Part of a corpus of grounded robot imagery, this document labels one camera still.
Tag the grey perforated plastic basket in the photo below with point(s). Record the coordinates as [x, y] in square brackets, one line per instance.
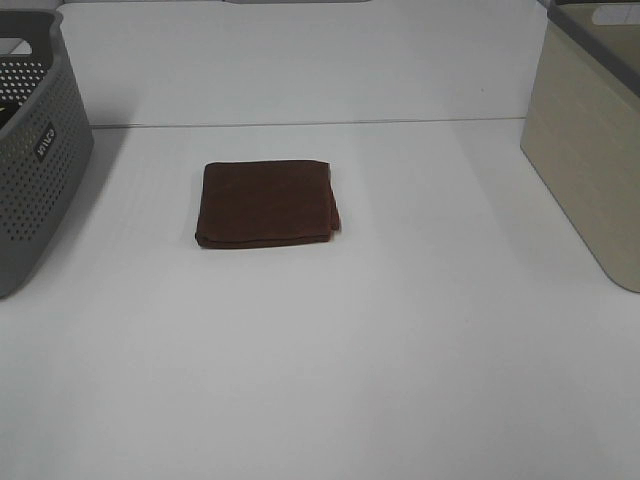
[46, 141]

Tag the brown towel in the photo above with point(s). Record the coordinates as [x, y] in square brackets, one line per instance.
[266, 204]

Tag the beige plastic storage bin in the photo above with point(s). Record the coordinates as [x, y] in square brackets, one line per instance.
[581, 132]

